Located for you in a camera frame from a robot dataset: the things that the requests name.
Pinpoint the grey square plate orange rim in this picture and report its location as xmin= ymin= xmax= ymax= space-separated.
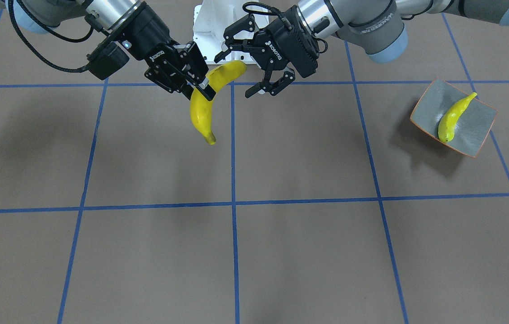
xmin=410 ymin=78 xmax=498 ymax=158

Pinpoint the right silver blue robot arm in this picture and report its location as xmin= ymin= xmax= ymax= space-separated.
xmin=0 ymin=0 xmax=216 ymax=100

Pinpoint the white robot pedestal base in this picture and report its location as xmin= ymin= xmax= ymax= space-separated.
xmin=191 ymin=4 xmax=273 ymax=65

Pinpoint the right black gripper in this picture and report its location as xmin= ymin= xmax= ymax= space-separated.
xmin=115 ymin=4 xmax=216 ymax=101

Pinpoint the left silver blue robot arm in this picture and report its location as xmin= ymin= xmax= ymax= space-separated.
xmin=214 ymin=0 xmax=509 ymax=98

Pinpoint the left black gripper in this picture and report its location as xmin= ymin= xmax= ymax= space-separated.
xmin=214 ymin=13 xmax=320 ymax=99

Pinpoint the yellow banana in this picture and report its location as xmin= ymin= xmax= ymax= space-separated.
xmin=189 ymin=61 xmax=248 ymax=145
xmin=437 ymin=92 xmax=477 ymax=142

